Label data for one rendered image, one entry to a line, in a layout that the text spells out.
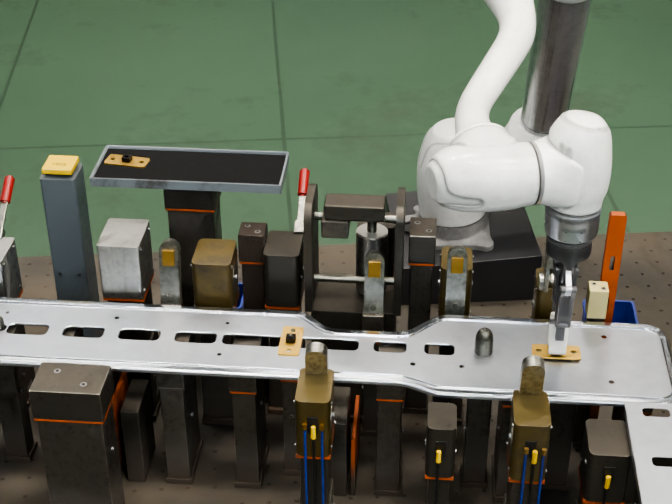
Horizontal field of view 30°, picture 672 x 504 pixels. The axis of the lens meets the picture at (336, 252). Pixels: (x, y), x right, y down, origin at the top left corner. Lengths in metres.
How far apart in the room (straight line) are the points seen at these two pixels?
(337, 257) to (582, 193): 1.13
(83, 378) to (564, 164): 0.86
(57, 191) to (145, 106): 2.93
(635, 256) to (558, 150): 1.15
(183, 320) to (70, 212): 0.37
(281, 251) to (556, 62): 0.70
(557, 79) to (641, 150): 2.53
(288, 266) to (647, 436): 0.72
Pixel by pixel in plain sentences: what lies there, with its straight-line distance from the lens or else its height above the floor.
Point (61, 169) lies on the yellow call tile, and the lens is 2.47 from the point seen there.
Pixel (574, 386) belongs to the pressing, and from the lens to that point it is 2.15.
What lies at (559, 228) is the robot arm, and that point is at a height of 1.28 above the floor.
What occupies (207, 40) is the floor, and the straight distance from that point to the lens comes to 6.03.
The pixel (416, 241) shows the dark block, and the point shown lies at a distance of 2.29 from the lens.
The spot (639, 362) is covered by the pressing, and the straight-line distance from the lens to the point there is 2.22.
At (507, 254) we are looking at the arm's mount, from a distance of 2.82.
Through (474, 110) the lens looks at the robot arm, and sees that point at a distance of 2.03.
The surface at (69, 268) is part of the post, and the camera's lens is 2.58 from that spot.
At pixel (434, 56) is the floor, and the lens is 5.84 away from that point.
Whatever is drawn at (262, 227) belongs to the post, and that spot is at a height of 1.10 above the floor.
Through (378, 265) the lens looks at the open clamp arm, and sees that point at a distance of 2.25.
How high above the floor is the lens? 2.31
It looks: 32 degrees down
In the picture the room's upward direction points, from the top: straight up
